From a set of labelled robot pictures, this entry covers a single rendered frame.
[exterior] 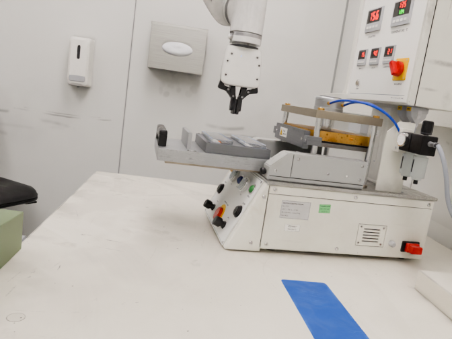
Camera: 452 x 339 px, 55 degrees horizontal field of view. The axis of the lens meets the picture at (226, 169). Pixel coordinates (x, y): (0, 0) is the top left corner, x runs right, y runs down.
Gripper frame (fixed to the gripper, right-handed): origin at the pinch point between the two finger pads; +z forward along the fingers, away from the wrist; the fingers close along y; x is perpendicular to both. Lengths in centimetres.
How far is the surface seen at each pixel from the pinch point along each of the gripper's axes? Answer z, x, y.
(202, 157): 12.8, -11.0, -8.3
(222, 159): 12.9, -10.9, -3.5
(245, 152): 10.6, -9.8, 2.1
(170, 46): -24, 130, -14
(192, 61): -18, 130, -1
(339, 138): 4.3, -9.6, 26.1
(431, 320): 34, -46, 34
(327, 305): 34, -42, 15
